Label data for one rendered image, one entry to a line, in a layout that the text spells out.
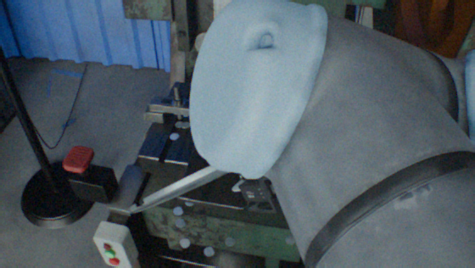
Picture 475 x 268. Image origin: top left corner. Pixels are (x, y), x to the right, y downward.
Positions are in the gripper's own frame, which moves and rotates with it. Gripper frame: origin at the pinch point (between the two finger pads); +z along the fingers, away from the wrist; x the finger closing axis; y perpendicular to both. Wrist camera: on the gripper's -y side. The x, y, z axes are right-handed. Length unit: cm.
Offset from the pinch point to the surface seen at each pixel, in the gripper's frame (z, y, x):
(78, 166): 48, 14, -9
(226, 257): 68, -13, 35
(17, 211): 152, 40, -5
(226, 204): 25.9, -4.6, 10.8
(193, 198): 29.5, -0.5, 7.2
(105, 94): 186, -32, -40
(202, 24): 22.3, -15.4, -21.5
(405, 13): 6, -52, -6
